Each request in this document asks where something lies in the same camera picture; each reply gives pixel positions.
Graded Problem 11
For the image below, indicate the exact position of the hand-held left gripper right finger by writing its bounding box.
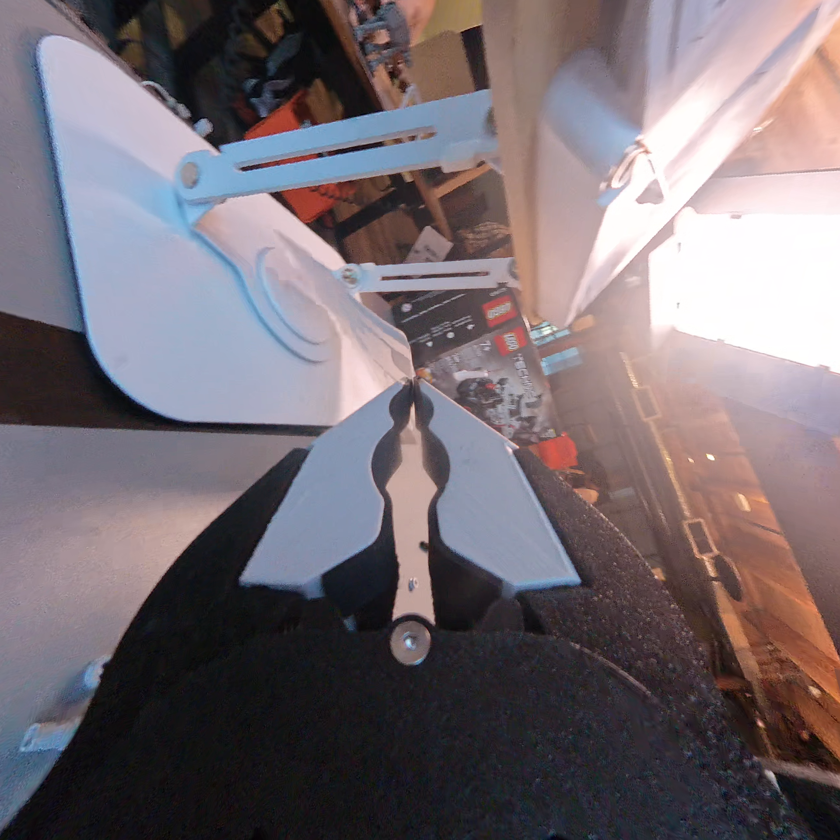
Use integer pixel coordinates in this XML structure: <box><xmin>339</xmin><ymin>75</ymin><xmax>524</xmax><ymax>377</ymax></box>
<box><xmin>415</xmin><ymin>379</ymin><xmax>583</xmax><ymax>596</ymax></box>

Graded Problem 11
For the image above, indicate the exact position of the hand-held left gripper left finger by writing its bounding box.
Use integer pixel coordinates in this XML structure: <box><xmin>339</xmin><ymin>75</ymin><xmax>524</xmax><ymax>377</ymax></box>
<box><xmin>239</xmin><ymin>381</ymin><xmax>414</xmax><ymax>599</ymax></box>

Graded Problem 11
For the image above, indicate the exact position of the printed toy set box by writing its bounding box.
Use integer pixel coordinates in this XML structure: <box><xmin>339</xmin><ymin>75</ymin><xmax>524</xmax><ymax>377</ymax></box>
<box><xmin>392</xmin><ymin>285</ymin><xmax>559</xmax><ymax>446</ymax></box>

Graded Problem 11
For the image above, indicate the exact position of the white metal stand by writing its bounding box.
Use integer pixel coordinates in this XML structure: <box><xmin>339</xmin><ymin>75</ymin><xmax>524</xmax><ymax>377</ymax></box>
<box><xmin>36</xmin><ymin>33</ymin><xmax>519</xmax><ymax>427</ymax></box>

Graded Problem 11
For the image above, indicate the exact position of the light grey toy pin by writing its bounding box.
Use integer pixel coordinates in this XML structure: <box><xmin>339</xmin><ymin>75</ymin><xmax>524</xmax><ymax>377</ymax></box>
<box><xmin>20</xmin><ymin>656</ymin><xmax>109</xmax><ymax>753</ymax></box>

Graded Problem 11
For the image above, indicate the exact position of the orange crate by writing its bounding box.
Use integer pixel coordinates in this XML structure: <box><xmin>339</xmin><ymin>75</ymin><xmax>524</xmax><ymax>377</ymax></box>
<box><xmin>244</xmin><ymin>88</ymin><xmax>358</xmax><ymax>224</ymax></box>

